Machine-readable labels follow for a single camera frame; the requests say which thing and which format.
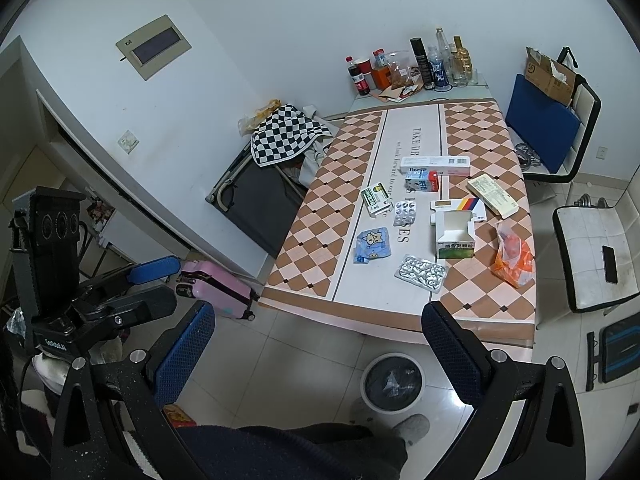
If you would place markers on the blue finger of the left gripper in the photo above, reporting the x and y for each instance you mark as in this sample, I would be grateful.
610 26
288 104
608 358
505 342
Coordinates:
154 270

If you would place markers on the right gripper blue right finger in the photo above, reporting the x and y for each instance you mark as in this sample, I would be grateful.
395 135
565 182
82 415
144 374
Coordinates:
464 359

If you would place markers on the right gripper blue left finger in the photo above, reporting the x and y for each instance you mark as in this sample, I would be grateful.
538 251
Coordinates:
175 354

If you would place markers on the green white medicine box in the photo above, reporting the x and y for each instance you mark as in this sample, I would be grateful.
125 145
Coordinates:
454 234

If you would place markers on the green white lozenge box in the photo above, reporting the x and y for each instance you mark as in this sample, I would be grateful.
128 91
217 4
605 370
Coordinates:
376 199

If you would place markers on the white round trash bin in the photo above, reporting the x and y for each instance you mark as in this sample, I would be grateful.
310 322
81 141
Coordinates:
392 383

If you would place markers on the red packet on floor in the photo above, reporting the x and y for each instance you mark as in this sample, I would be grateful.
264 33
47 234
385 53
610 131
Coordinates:
177 417

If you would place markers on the pink small suitcase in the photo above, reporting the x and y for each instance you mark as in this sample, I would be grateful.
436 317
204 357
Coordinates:
206 281

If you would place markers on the large silver blister sheet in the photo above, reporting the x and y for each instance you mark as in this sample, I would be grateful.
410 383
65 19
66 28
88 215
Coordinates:
422 273

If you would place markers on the grey slipper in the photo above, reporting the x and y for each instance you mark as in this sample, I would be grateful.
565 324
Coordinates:
412 429

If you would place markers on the orange plastic bag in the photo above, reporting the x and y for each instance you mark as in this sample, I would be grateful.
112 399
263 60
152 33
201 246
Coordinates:
514 261

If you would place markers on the person's dark trousers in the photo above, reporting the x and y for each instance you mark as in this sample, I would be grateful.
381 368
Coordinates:
322 451

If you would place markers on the blue cartoon sachet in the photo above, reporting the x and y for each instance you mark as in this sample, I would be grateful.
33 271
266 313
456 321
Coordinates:
371 245

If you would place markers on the white box colourful stripes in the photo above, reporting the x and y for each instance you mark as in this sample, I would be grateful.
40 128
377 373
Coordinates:
472 204

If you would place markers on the black blue fitness board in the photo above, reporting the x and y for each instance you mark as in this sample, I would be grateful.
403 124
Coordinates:
612 355

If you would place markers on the silver pill blister pack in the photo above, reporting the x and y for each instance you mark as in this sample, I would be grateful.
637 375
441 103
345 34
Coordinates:
404 213

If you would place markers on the black phone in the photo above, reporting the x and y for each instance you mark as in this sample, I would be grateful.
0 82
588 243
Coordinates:
610 265

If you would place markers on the cream flat medicine box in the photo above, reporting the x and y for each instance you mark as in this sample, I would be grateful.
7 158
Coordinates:
500 202

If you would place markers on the white chair with phone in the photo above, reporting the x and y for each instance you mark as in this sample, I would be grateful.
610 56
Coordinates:
581 232

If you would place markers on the blue white small carton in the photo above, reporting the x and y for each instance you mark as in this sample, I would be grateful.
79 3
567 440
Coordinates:
422 180

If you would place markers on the checkered black white cloth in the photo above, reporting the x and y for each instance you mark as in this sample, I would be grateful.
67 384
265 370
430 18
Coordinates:
283 135

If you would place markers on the long white red box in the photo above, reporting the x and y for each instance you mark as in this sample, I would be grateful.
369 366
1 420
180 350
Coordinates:
445 165

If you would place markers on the cola bottle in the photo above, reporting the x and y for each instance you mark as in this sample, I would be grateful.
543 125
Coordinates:
357 76

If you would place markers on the blue label bottle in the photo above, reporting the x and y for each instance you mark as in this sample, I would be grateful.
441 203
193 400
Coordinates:
441 79

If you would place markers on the white chair far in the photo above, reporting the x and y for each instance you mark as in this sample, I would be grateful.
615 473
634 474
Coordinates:
586 105

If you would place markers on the black tall can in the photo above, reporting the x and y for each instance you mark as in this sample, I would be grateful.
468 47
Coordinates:
423 63

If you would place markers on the gold cap bottle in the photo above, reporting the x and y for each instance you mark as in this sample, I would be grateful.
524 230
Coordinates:
463 62

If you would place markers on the cardboard box on chair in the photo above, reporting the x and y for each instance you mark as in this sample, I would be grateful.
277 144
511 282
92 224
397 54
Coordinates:
552 78

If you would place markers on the orange drink bottle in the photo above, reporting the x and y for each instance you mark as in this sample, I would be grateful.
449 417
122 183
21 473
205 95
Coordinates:
380 70

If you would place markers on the clear glass bottle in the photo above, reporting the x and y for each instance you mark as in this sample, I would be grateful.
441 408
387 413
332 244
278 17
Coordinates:
443 45

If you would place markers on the wall electrical panel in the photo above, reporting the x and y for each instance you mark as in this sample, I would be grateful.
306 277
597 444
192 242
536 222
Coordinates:
153 46

